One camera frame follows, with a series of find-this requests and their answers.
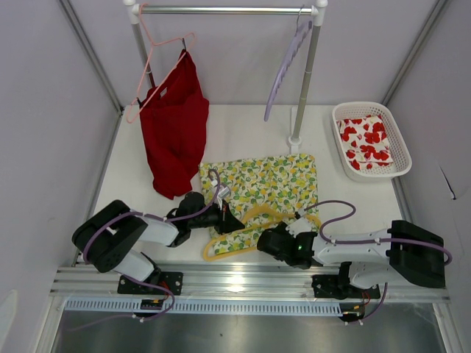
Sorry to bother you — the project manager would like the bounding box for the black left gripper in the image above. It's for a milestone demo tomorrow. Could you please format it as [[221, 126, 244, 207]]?
[[188, 199, 244, 235]]

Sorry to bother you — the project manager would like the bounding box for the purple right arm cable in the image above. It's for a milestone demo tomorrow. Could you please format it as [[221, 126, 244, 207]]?
[[303, 200, 453, 265]]

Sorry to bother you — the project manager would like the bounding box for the red garment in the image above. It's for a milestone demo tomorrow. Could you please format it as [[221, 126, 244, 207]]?
[[140, 50, 209, 199]]

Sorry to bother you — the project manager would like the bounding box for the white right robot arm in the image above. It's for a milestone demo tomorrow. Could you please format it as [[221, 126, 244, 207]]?
[[257, 218, 450, 297]]

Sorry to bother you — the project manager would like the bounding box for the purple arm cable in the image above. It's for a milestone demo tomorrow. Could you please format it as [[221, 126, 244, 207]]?
[[303, 200, 453, 265], [82, 168, 222, 265]]

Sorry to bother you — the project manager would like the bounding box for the yellow clothes hanger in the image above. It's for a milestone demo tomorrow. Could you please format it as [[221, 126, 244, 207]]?
[[202, 205, 322, 263]]

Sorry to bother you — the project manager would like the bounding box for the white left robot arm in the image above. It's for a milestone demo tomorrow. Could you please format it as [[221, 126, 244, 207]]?
[[71, 192, 244, 294]]

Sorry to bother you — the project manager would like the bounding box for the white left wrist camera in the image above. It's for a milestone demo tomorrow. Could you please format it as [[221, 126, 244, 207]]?
[[216, 185, 231, 208]]

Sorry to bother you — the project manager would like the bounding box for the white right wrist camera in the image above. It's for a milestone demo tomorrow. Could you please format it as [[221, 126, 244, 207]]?
[[286, 217, 317, 237]]

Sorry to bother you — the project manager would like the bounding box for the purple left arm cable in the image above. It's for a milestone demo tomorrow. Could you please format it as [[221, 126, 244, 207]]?
[[82, 168, 222, 265]]

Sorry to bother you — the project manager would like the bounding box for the aluminium mounting rail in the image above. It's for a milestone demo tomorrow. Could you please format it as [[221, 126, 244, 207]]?
[[49, 261, 450, 302]]

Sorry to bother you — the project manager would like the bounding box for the red poppy print cloth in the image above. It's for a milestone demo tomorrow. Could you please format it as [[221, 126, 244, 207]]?
[[336, 115, 393, 171]]

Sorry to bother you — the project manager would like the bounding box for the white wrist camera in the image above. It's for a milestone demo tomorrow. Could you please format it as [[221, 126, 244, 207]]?
[[216, 185, 231, 208], [286, 217, 317, 237]]

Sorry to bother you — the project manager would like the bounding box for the white slotted cable duct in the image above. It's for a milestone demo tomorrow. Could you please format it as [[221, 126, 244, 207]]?
[[65, 297, 362, 317]]

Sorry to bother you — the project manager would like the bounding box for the white metal clothes rack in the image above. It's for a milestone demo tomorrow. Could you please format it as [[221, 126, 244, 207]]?
[[141, 1, 328, 153]]

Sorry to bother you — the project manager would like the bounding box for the purple clothes hanger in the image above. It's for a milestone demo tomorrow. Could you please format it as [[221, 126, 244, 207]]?
[[263, 5, 313, 122]]

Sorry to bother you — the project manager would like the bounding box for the white plastic basket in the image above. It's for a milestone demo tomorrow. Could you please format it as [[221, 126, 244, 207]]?
[[332, 101, 412, 182]]

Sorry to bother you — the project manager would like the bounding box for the lemon print skirt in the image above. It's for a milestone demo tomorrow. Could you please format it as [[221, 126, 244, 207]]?
[[199, 154, 318, 239]]

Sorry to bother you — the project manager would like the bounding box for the pink clothes hanger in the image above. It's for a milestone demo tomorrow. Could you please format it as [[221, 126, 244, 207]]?
[[124, 1, 196, 107]]

